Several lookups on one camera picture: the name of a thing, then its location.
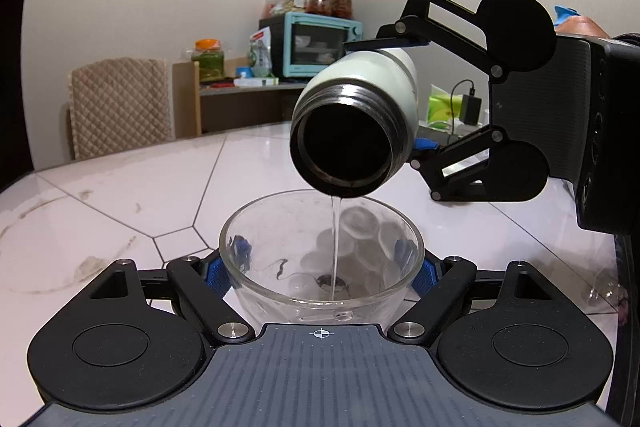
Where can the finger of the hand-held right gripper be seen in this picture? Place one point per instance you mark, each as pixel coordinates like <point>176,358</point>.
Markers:
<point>424,145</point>
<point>400,42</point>

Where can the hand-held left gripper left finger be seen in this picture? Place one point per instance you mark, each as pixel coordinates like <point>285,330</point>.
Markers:
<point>218,276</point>

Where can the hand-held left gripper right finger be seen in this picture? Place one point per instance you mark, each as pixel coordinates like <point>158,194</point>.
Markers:
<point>425,276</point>

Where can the white insulated bottle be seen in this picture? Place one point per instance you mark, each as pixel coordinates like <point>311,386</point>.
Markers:
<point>360,77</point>

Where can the clear glass bowl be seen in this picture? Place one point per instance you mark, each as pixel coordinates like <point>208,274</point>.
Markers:
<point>280,267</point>

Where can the person's right hand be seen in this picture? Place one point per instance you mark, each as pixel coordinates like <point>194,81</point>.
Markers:
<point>582,28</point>

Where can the green tissue pack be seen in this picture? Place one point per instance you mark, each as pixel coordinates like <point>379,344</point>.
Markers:
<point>442,107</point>

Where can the black power adapter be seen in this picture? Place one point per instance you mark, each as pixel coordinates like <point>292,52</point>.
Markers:
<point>471,109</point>

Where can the glass jar with red contents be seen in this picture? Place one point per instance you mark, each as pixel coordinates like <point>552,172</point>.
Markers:
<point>342,4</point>
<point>320,4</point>

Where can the teal toaster oven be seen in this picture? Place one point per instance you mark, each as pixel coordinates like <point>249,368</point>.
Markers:
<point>312,44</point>

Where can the blue cloth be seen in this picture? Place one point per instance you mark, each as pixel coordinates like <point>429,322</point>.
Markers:
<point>566,13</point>

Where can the clear plastic food bag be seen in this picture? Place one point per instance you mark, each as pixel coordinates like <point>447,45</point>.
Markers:
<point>275,3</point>

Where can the white and green pouch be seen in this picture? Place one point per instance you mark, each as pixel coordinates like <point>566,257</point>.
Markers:
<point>260,54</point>

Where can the flat white box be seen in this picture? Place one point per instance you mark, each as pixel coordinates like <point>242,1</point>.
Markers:
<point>256,81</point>

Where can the small blue container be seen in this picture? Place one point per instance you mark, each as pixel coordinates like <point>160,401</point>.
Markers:
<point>243,73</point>

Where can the wooden shelf unit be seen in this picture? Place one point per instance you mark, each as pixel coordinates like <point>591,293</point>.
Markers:
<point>235,109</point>

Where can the small clear glass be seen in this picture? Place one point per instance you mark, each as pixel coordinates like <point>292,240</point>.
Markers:
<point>602,289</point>

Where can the green jar with orange lid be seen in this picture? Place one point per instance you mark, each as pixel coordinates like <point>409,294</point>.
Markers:
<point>207,59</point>

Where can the chair with quilted beige cover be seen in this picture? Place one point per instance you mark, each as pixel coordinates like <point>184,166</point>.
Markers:
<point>117,107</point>

